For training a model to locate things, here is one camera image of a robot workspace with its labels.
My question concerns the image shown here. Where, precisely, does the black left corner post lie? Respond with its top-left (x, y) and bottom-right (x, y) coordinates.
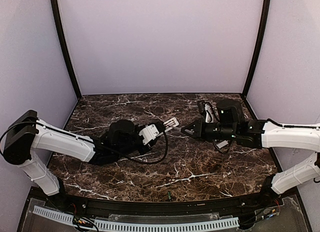
top-left (50, 0), bottom-right (82, 100)

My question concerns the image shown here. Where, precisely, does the white remote control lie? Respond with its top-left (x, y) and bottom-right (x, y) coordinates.
top-left (159, 117), bottom-right (179, 132)

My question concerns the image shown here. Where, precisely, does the white left cable duct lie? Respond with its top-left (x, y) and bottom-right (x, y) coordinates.
top-left (32, 206), bottom-right (74, 226)

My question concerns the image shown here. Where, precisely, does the white battery cover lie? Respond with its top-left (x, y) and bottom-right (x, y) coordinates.
top-left (216, 140), bottom-right (229, 149)

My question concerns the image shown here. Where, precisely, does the black corner post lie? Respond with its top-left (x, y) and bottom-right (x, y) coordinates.
top-left (242, 0), bottom-right (271, 98)
top-left (50, 0), bottom-right (82, 100)

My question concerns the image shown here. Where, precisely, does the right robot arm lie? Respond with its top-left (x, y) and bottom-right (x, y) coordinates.
top-left (181, 99), bottom-right (320, 197)

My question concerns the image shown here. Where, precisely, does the white cable duct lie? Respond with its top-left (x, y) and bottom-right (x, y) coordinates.
top-left (94, 217), bottom-right (240, 232)
top-left (32, 206), bottom-right (74, 226)

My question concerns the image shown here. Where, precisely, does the white right cable duct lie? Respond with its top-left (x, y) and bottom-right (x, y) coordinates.
top-left (94, 217), bottom-right (240, 232)

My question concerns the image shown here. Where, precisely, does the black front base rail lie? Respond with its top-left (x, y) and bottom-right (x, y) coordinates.
top-left (20, 187), bottom-right (304, 221)

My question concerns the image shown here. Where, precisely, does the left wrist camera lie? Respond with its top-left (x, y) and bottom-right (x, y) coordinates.
top-left (138, 124), bottom-right (163, 145)

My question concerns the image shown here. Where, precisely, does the black right corner post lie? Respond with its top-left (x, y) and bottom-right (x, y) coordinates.
top-left (242, 0), bottom-right (271, 98)

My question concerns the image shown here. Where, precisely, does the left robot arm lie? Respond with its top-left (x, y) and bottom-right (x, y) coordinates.
top-left (0, 110), bottom-right (166, 197)

